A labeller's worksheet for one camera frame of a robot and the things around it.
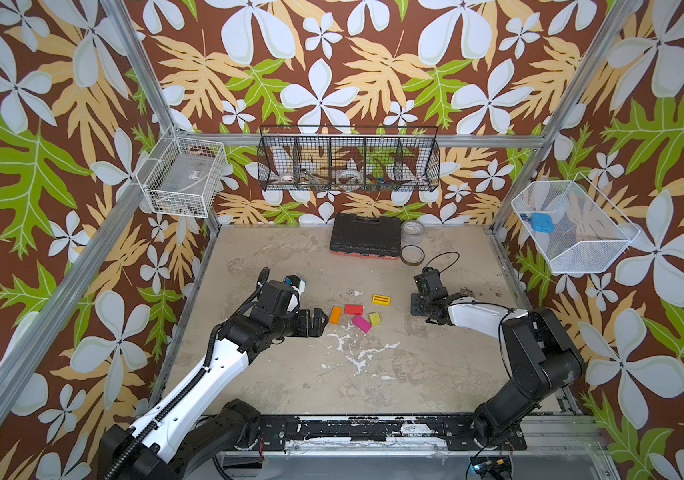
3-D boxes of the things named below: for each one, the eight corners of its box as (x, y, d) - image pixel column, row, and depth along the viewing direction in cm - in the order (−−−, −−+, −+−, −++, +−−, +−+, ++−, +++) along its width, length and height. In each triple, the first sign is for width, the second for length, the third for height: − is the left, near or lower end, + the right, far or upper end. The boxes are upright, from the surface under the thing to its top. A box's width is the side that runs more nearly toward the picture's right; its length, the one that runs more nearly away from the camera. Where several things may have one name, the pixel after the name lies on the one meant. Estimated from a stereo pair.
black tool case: (329, 261, 111) (329, 252, 107) (330, 221, 125) (330, 211, 121) (402, 261, 111) (405, 252, 107) (396, 221, 125) (398, 212, 121)
